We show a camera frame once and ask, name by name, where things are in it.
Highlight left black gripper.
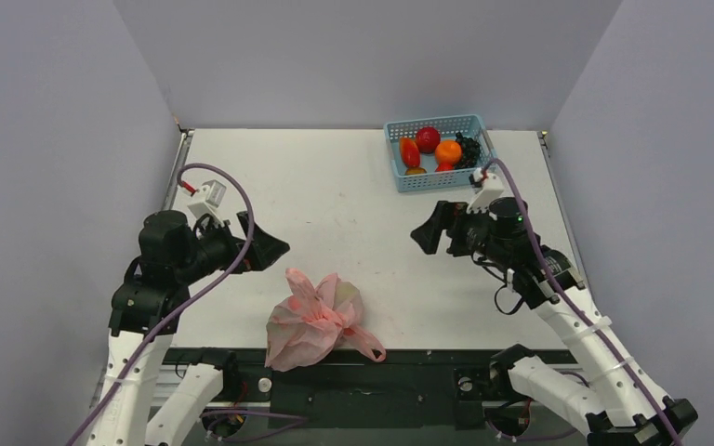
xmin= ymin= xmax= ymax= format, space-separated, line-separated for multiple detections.
xmin=178 ymin=208 xmax=289 ymax=282

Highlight pink plastic bag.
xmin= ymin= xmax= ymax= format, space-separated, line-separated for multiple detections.
xmin=264 ymin=268 xmax=387 ymax=372

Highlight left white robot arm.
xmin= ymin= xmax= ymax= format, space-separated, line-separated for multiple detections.
xmin=81 ymin=210 xmax=289 ymax=445

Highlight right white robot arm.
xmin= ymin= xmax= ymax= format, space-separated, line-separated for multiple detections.
xmin=410 ymin=197 xmax=698 ymax=445

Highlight small orange fake fruit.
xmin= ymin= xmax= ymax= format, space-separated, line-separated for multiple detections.
xmin=404 ymin=166 xmax=427 ymax=176

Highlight small red fake fruit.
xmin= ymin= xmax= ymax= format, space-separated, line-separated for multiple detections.
xmin=435 ymin=163 xmax=454 ymax=172

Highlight red fake mango slice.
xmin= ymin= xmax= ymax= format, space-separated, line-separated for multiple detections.
xmin=399 ymin=137 xmax=421 ymax=168

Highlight black fake grapes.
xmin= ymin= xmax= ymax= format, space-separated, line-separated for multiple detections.
xmin=454 ymin=133 xmax=482 ymax=170

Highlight red fake apple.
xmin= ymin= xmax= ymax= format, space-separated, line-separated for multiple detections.
xmin=415 ymin=126 xmax=441 ymax=154

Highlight blue plastic basket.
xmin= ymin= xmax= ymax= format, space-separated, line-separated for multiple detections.
xmin=384 ymin=114 xmax=495 ymax=192

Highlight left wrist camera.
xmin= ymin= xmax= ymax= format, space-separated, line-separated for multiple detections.
xmin=187 ymin=179 xmax=227 ymax=226

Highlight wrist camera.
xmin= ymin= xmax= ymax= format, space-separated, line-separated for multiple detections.
xmin=467 ymin=168 xmax=504 ymax=214
xmin=187 ymin=179 xmax=227 ymax=226

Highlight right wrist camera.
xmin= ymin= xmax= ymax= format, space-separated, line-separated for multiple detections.
xmin=467 ymin=168 xmax=504 ymax=214

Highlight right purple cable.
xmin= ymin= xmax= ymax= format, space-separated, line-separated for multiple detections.
xmin=481 ymin=158 xmax=684 ymax=446

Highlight purple cable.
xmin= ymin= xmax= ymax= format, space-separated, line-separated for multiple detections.
xmin=481 ymin=158 xmax=684 ymax=446
xmin=64 ymin=163 xmax=256 ymax=446

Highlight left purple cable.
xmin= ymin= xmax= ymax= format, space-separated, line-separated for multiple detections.
xmin=64 ymin=163 xmax=256 ymax=446

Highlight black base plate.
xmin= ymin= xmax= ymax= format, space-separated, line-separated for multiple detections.
xmin=153 ymin=348 xmax=580 ymax=432

